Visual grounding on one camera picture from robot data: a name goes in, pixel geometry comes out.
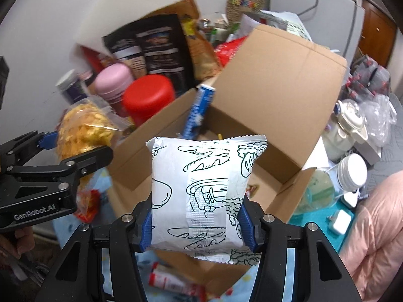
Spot white refrigerator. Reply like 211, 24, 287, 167
270, 0, 365, 63

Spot pink lidded jar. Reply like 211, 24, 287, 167
94, 63, 134, 118

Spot red white spicy strip packet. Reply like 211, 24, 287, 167
148, 262, 207, 301

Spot red lidded canister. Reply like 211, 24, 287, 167
122, 74, 176, 127

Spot white lidded glass jar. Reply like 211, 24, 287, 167
336, 154, 367, 192

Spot brown wooden door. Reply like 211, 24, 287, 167
359, 0, 397, 67

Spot open cardboard box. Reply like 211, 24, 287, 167
109, 25, 347, 301

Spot red gold sausage packet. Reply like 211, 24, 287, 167
74, 190, 100, 223

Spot white charger adapter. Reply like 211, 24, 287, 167
328, 210, 352, 235

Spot black coffee bag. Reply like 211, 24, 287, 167
103, 14, 196, 96

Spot pink puffer jacket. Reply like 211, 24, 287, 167
340, 171, 403, 301

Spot green red crinkled snack packet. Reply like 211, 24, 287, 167
246, 184, 259, 200

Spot red snack bag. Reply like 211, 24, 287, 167
215, 36, 247, 67

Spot person's left hand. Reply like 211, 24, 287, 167
1, 226, 35, 259

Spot white bread snack bag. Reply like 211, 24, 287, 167
146, 135, 268, 266

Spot brown kraft snack bag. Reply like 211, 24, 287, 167
145, 0, 222, 82

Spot green liquid glass bottle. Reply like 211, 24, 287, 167
294, 169, 335, 215

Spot blue white tablet tube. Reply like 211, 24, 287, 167
180, 84, 215, 140

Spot clear bag yellow puffs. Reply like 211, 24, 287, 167
56, 95, 125, 192

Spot clear plastic bag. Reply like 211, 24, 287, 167
359, 94, 397, 147

